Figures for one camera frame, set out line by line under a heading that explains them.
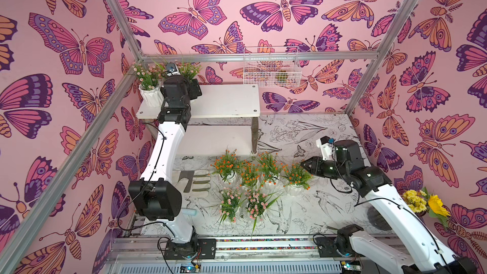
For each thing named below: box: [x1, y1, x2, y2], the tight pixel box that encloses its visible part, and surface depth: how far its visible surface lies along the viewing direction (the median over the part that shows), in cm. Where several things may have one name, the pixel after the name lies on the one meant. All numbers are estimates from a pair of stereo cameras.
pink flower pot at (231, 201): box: [218, 186, 248, 225], surface depth 74 cm
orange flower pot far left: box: [210, 149, 242, 185], surface depth 84 cm
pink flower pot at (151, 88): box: [133, 62, 167, 108], surface depth 70 cm
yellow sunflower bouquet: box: [402, 187, 451, 229], surface depth 63 cm
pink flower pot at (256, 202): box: [237, 188, 285, 238], surface depth 73 cm
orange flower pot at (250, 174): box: [239, 159, 261, 188], surface depth 83 cm
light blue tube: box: [181, 208, 198, 216], surface depth 83 cm
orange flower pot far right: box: [282, 162, 314, 196], surface depth 81 cm
